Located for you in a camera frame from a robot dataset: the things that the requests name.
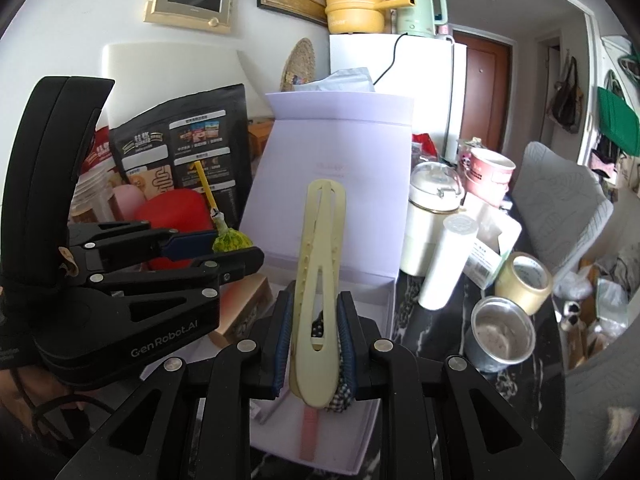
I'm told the pink slim bar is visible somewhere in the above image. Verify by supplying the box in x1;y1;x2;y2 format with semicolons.
299;405;323;461

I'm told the red snack bag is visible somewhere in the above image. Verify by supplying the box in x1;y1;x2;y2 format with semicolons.
80;126;118;176

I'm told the lilac gift box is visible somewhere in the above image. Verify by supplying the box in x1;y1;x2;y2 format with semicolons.
247;91;416;476

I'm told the pink paper cup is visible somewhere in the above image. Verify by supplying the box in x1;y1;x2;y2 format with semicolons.
465;147;517;208

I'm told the black power cable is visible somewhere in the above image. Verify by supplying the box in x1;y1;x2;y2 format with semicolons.
372;32;411;92

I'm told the red packet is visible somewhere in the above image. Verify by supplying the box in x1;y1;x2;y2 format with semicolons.
412;132;441;158

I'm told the steel bowl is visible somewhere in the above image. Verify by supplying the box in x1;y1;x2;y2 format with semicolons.
470;296;537;373

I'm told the white fridge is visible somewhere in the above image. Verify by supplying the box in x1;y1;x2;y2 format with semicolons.
328;32;468;161

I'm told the dark hanging bag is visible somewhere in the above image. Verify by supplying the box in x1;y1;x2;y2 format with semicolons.
547;56;585;135

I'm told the stack of clear containers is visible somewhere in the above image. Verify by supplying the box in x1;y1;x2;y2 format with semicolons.
70;167;118;226

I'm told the red canister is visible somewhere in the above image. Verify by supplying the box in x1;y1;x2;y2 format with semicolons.
134;187;218;271

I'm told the long yellow hair clip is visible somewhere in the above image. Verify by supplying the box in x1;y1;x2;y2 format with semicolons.
289;178;348;408

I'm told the white tube bottle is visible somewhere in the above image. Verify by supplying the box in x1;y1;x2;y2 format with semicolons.
417;214;480;311

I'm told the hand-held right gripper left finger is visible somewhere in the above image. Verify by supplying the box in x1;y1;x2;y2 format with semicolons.
52;287;297;480

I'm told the gold carton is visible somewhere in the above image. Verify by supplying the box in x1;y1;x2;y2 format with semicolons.
210;275;275;348

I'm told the woven straw mat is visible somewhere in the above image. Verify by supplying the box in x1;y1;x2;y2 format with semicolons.
280;37;317;93

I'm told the yellow pot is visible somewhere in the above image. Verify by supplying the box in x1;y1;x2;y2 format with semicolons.
324;0;403;36

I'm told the large green tote bag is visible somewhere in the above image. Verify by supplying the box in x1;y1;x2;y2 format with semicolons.
596;86;640;153

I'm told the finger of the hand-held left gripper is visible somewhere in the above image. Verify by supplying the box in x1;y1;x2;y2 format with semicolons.
87;246;266;291
67;220;218;263

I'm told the brown door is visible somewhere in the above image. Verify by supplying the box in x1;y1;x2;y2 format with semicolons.
452;30;513;153

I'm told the pink cylinder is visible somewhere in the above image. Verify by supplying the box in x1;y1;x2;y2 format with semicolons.
111;183;148;223

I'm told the cardboard box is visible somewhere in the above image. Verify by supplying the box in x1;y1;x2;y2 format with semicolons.
246;119;275;161

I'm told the white plastic packet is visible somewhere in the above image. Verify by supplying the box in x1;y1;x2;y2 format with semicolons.
294;67;377;95

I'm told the white jar with clear lid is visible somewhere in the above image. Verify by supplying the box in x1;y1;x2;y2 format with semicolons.
400;160;466;277

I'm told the clear tape roll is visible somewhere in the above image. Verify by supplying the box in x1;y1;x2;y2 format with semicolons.
495;253;555;317

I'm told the gingham scrunchie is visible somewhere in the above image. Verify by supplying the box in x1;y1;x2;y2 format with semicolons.
322;310;358;415

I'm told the person's left hand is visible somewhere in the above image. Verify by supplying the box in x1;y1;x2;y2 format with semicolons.
0;367;93;426

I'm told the white carton with label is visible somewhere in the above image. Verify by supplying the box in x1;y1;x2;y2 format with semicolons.
462;195;523;291

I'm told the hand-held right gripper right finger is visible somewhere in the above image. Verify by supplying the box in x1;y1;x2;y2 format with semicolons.
336;290;576;480

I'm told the white panel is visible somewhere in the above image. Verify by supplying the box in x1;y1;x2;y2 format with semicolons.
101;42;261;128

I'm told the green pompom pick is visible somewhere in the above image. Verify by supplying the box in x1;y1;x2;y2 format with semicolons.
192;160;253;256

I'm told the green electric kettle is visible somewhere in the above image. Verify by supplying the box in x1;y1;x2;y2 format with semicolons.
392;0;448;38

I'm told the black snack bag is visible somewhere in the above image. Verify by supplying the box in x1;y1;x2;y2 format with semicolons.
109;84;253;221

